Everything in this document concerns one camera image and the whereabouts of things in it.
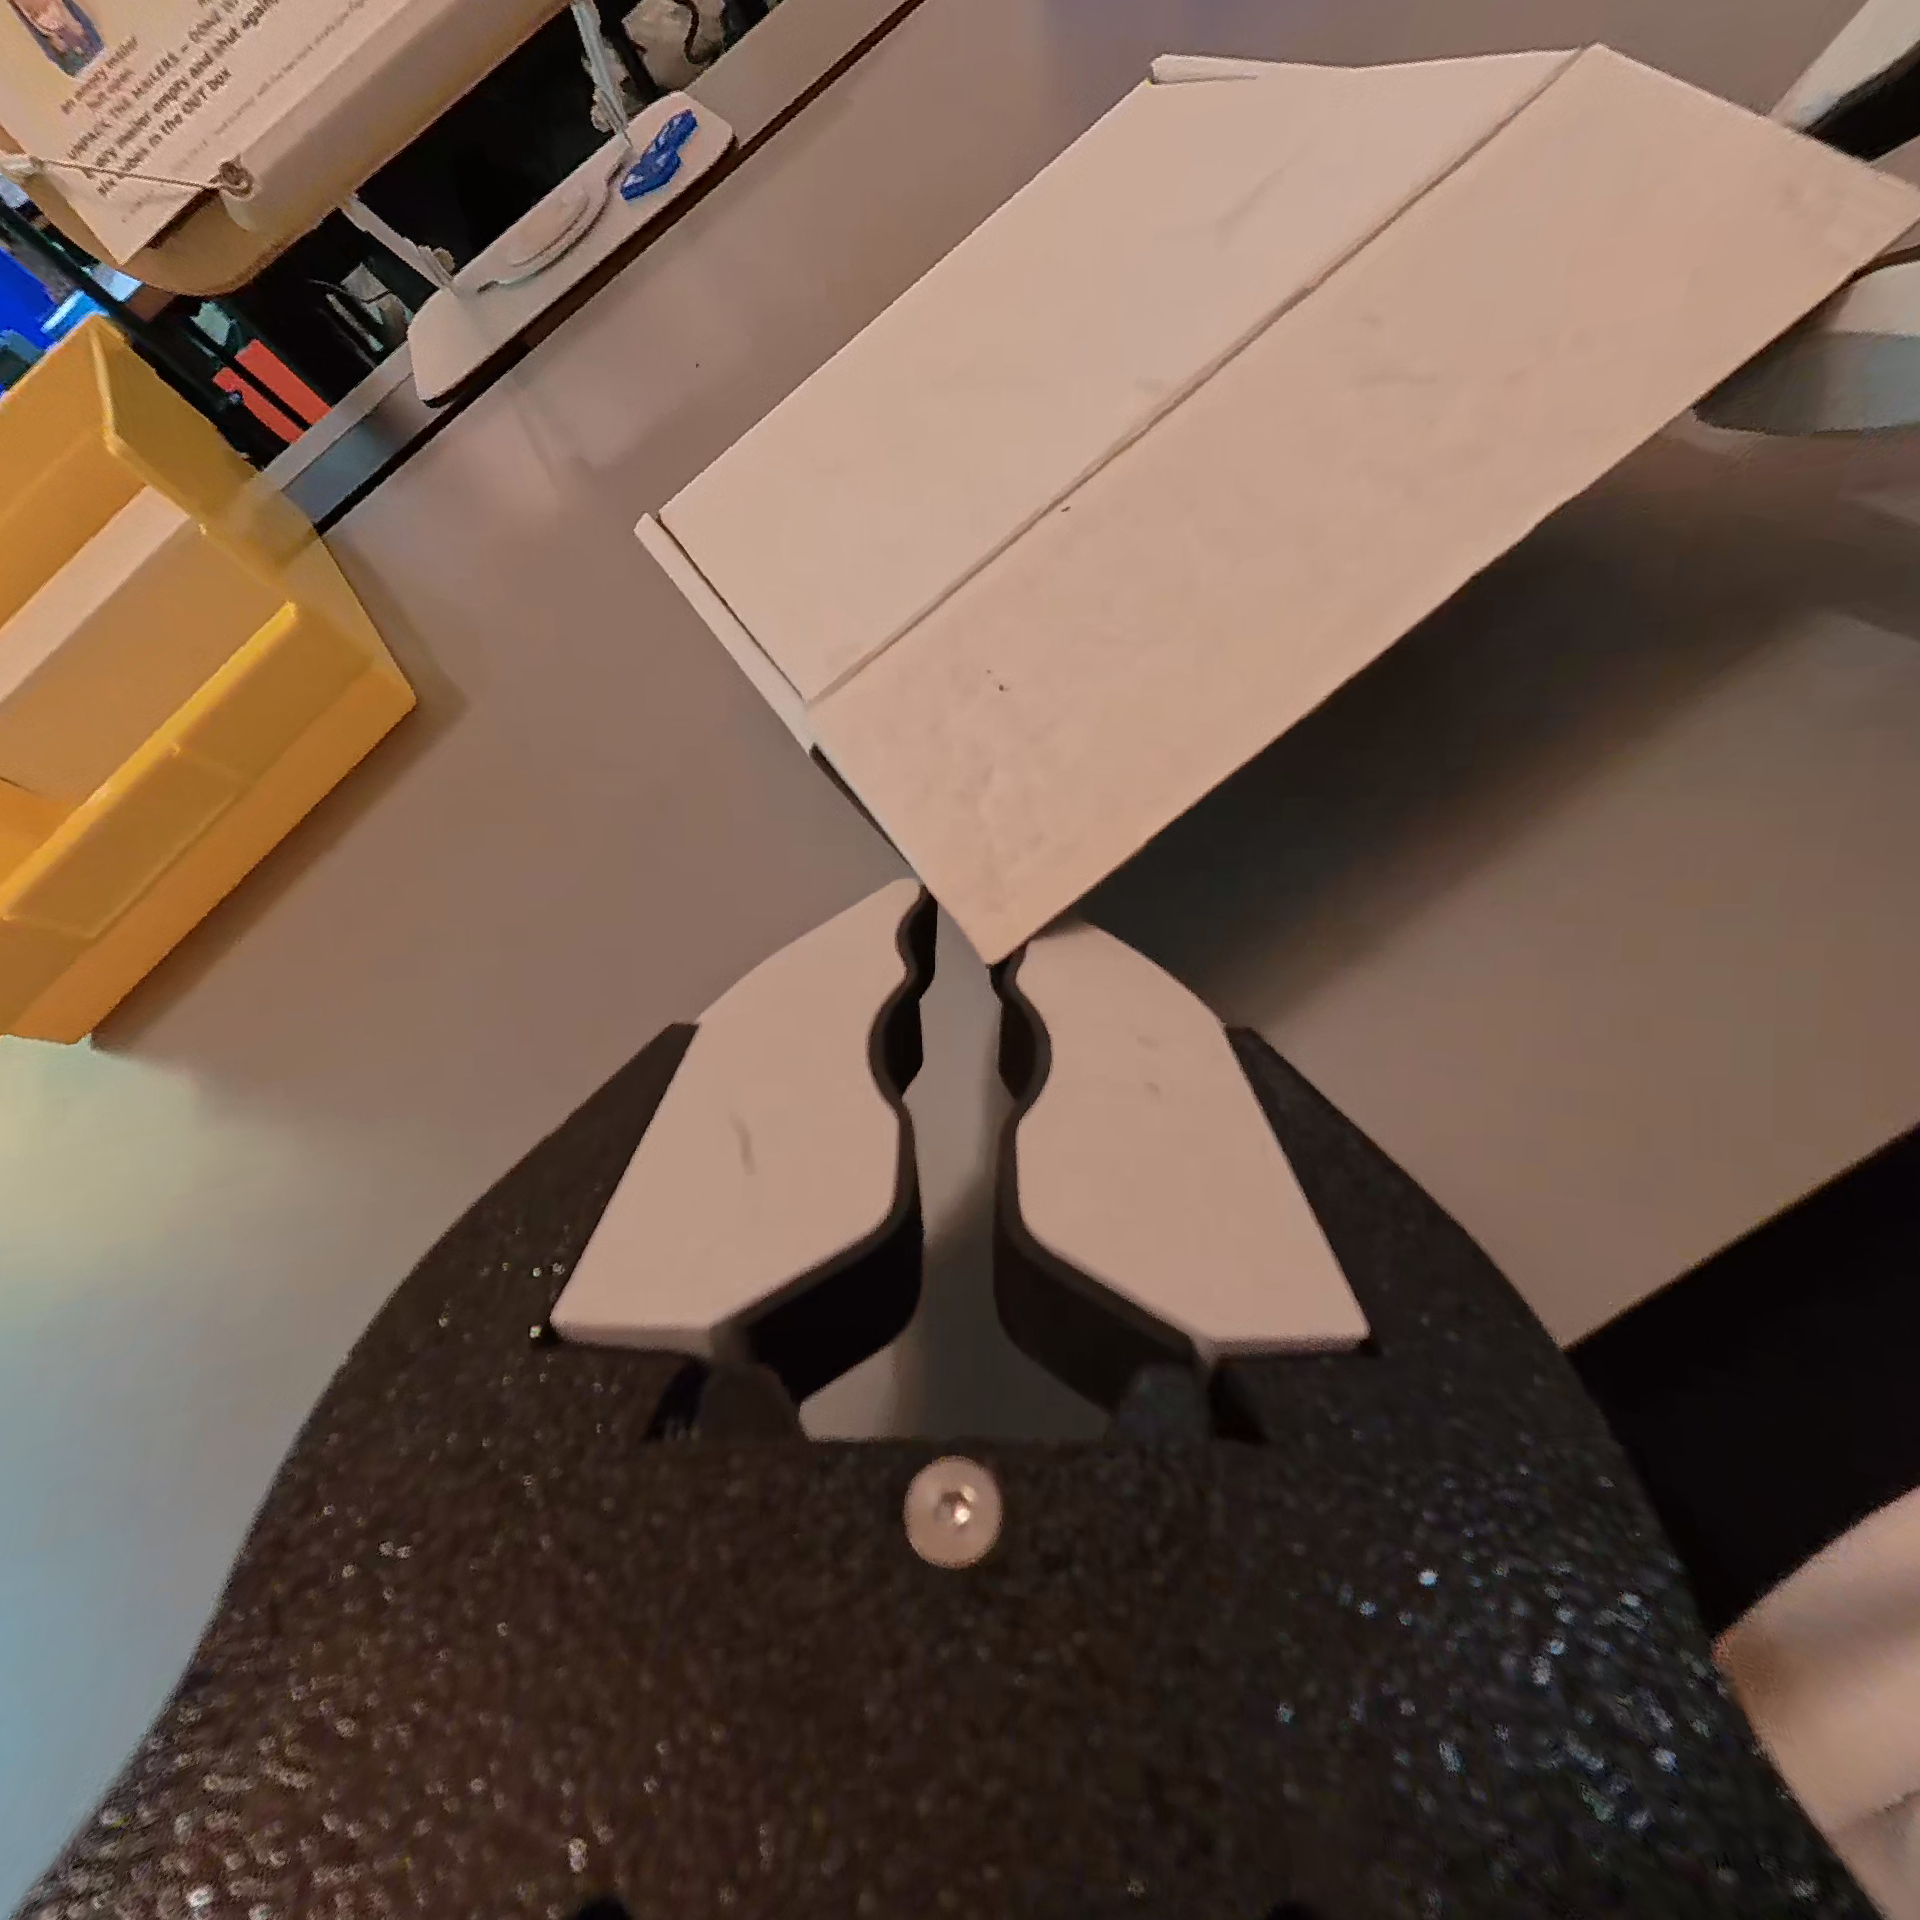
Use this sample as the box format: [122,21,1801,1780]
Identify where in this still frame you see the printed instruction sheet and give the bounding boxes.
[0,0,582,266]

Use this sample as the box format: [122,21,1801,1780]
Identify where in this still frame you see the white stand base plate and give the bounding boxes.
[408,91,738,409]

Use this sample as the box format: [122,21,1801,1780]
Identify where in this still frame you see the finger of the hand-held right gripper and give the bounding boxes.
[1769,0,1920,162]
[1693,253,1920,438]

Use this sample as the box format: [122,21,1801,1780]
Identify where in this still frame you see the thin elastic cord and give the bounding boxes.
[0,146,259,200]

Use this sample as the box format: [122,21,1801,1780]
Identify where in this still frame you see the blue plastic clip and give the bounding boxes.
[617,101,706,205]

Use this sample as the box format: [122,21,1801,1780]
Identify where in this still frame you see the yellow plastic bin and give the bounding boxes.
[0,315,419,1045]

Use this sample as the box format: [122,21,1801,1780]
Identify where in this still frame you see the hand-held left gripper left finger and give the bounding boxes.
[545,876,939,1400]

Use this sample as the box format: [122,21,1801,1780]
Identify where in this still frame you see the white oval puck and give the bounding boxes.
[500,176,611,277]

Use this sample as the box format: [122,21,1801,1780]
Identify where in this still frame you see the white cardboard box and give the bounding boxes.
[633,45,1920,967]
[0,486,306,800]

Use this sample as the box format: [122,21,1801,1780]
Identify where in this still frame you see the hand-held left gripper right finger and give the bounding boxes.
[991,922,1371,1422]

